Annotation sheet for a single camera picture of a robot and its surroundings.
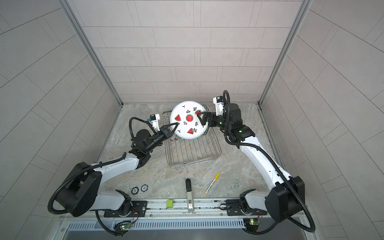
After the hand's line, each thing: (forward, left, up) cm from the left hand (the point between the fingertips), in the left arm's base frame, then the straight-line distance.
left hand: (181, 123), depth 75 cm
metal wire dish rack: (-4, -12, -22) cm, 26 cm away
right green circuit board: (-40, -35, -23) cm, 58 cm away
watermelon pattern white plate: (-1, -5, -1) cm, 5 cm away
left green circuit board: (-41, +23, -20) cm, 51 cm away
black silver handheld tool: (-29, -5, -20) cm, 36 cm away
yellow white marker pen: (-20, -18, -23) cm, 36 cm away
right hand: (+3, -11, +4) cm, 12 cm away
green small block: (-32, +5, -24) cm, 40 cm away
